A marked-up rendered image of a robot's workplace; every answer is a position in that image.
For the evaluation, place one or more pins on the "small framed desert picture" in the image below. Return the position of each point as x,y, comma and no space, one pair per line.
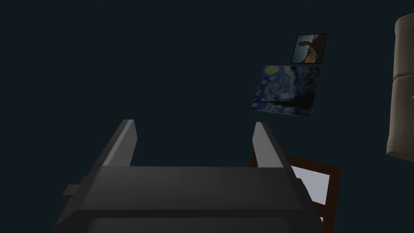
309,48

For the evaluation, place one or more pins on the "brown framed window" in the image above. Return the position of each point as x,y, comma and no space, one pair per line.
333,181

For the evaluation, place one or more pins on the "blue starry night painting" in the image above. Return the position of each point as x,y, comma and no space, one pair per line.
286,90

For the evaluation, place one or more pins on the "beige upholstered sofa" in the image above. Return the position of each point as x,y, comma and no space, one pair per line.
402,90

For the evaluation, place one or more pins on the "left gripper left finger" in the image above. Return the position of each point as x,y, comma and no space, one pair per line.
120,149

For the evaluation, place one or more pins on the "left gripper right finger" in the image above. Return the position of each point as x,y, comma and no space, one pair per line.
266,149

